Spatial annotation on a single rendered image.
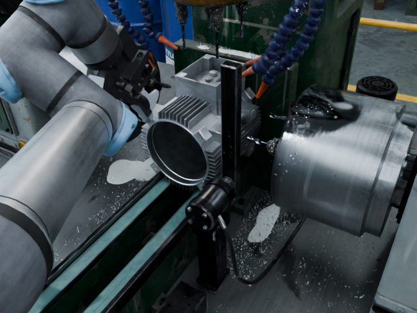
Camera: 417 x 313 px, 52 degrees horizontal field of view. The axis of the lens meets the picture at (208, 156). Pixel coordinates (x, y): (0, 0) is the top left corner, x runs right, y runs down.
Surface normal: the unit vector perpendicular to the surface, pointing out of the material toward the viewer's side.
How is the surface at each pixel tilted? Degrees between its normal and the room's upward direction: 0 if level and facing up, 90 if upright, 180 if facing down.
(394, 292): 89
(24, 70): 72
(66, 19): 85
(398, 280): 89
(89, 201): 0
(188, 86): 90
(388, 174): 54
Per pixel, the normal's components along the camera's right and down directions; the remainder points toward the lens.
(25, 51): 0.47, -0.07
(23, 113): -0.52, 0.52
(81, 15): 0.75, 0.48
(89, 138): 0.83, -0.51
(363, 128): -0.24, -0.51
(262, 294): -0.03, -0.80
